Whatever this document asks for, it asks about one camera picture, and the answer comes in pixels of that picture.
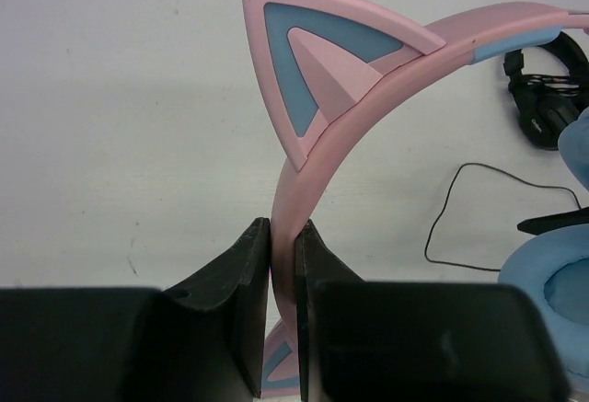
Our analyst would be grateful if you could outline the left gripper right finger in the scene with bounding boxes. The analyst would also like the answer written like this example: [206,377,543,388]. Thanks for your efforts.
[294,224,571,401]

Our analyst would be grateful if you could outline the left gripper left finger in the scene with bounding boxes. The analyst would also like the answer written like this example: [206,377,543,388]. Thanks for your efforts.
[1,218,270,401]

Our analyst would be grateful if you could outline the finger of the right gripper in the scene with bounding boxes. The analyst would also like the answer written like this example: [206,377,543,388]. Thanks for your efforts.
[517,207,589,235]

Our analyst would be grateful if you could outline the thin black audio cable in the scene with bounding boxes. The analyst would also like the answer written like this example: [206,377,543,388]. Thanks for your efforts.
[425,162,582,270]

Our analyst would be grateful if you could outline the pink blue cat-ear headphones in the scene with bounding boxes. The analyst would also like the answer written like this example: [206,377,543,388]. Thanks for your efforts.
[242,0,588,398]

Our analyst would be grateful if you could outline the black over-ear headphones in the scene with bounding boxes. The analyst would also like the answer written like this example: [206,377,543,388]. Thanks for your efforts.
[503,32,588,151]

